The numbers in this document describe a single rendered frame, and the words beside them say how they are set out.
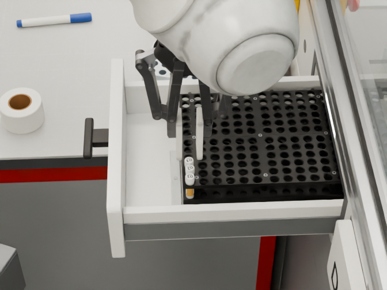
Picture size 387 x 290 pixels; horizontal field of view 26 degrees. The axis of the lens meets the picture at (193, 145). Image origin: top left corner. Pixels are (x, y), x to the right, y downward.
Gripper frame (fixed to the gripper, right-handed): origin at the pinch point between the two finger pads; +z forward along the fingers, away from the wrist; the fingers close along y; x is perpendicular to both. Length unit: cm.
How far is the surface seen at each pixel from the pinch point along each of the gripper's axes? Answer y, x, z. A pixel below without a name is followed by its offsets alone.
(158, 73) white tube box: 3.9, -30.0, 16.7
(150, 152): 5.3, -8.5, 12.6
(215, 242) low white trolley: -5.8, -16.5, 46.7
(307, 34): -19.6, -25.8, 5.4
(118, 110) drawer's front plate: 9.5, -8.3, 3.5
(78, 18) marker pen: 18, -48, 19
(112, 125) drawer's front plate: 10.3, -5.3, 3.5
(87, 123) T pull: 13.9, -7.4, 5.1
